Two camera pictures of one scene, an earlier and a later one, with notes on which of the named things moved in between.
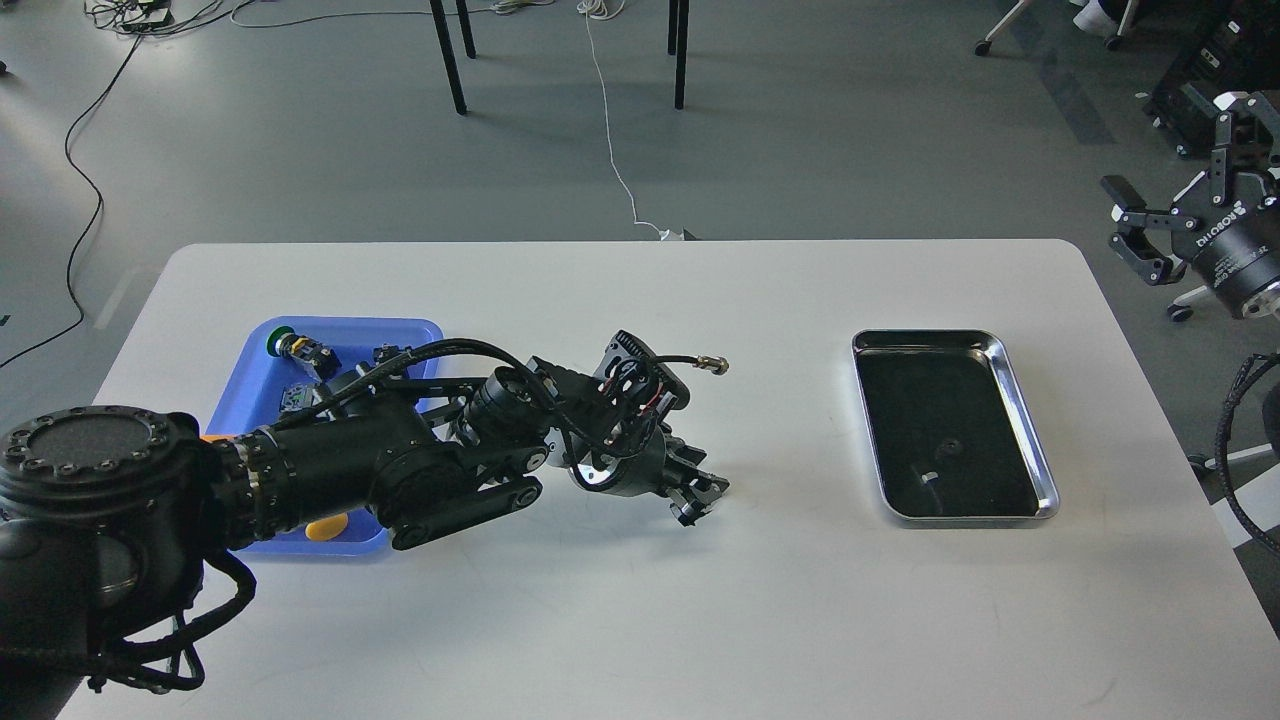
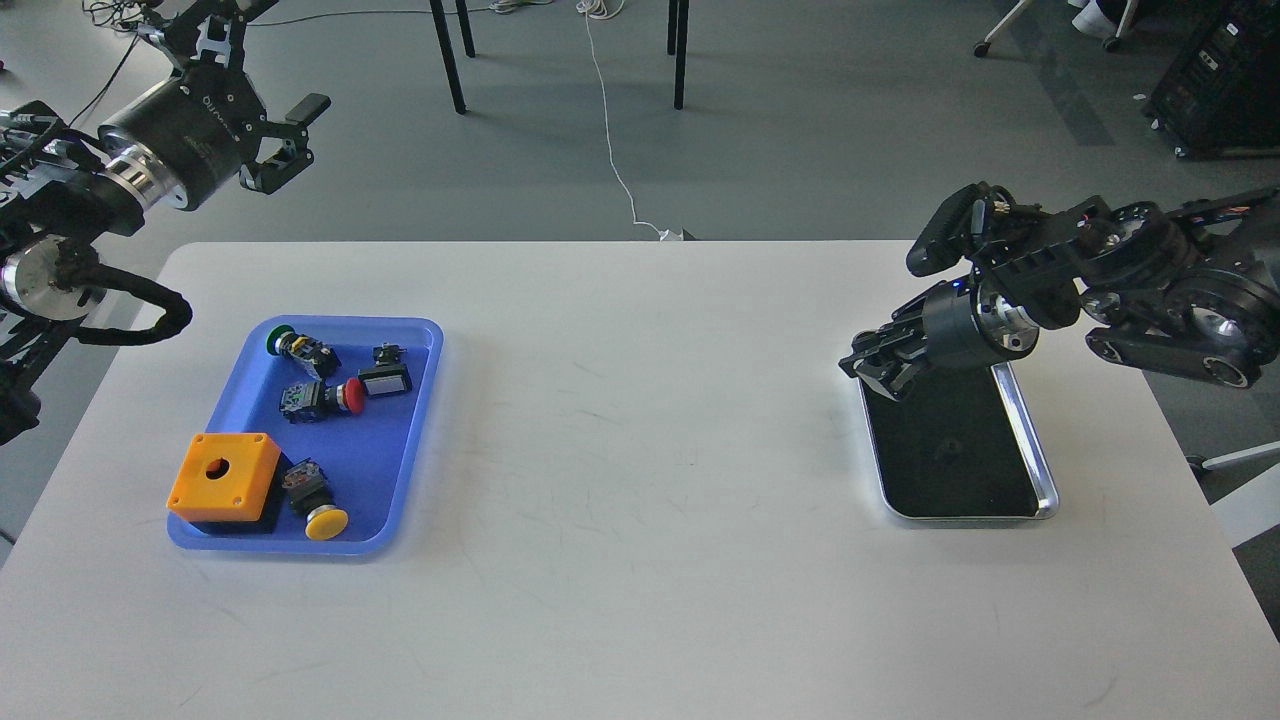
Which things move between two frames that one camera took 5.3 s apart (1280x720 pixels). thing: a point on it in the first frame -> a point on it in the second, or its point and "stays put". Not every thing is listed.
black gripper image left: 629,463 -> 189,139
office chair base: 984,46 stays put
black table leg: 677,32 stays put
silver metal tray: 947,430 stays put
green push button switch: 321,360 stays put
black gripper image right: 1233,243 -> 963,325
